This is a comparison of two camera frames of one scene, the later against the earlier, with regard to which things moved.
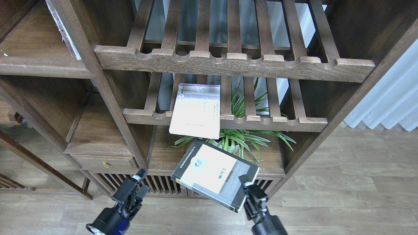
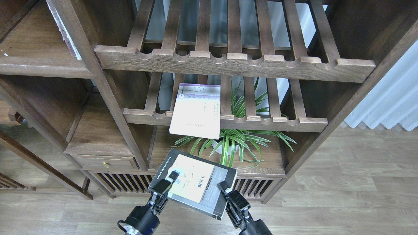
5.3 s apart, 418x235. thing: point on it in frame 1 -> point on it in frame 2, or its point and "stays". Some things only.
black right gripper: x=255 y=210 -> x=249 y=226
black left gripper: x=116 y=220 -> x=143 y=220
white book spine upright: x=66 y=37 stays
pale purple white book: x=196 y=112 stays
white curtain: x=393 y=100 stays
